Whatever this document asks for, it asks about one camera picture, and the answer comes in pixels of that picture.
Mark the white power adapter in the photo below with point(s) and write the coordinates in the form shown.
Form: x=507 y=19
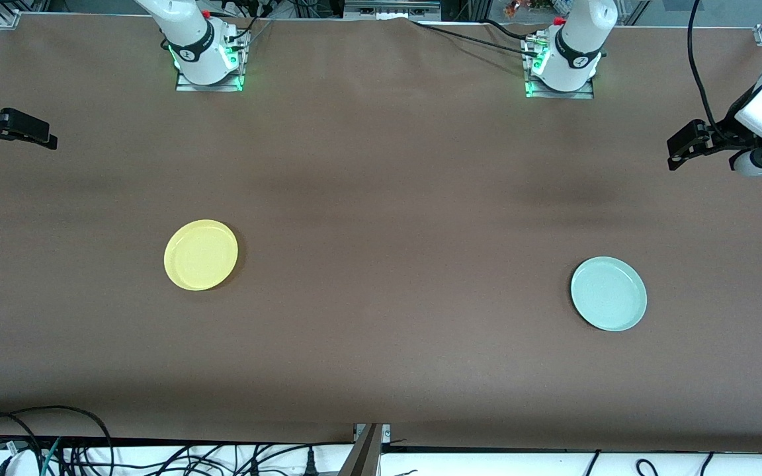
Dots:
x=20 y=463

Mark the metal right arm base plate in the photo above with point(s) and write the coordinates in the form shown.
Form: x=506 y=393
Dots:
x=186 y=86

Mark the brown table cover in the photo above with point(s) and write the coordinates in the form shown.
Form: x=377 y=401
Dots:
x=381 y=198

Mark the small metal bracket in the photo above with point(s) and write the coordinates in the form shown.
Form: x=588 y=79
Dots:
x=386 y=433

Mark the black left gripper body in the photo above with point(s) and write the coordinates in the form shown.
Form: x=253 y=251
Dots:
x=729 y=130

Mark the aluminium profile beam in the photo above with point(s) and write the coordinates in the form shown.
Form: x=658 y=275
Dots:
x=362 y=456

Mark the colourful small toy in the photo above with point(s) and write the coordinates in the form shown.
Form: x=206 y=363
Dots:
x=520 y=8

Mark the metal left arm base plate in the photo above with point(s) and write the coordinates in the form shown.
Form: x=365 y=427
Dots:
x=586 y=94

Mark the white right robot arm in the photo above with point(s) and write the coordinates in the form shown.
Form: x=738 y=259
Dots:
x=189 y=33

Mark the yellow plastic plate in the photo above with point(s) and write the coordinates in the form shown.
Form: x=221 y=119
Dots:
x=200 y=255

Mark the black power plug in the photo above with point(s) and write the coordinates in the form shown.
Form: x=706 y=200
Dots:
x=311 y=463

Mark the pale green plastic plate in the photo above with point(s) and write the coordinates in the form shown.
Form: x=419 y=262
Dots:
x=608 y=294

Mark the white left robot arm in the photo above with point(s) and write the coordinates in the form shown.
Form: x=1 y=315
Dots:
x=576 y=39

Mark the silver metal rail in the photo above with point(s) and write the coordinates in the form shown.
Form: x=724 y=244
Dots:
x=391 y=9

